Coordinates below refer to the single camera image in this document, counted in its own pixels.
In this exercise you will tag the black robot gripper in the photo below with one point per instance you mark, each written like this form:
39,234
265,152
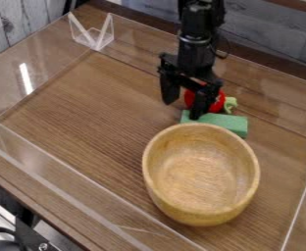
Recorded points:
189,65

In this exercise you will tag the red plush strawberry fruit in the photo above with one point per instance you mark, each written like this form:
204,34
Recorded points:
224,104

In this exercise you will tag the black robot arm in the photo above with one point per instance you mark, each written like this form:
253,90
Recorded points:
201,19

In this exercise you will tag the green foam block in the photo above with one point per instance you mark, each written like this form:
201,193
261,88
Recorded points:
234,123

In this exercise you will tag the wooden oval bowl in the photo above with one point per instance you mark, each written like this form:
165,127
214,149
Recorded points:
201,173

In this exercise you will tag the clear acrylic tray enclosure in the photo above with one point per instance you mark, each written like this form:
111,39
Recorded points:
79,112

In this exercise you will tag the black equipment with cable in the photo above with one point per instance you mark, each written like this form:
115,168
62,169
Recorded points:
25,239

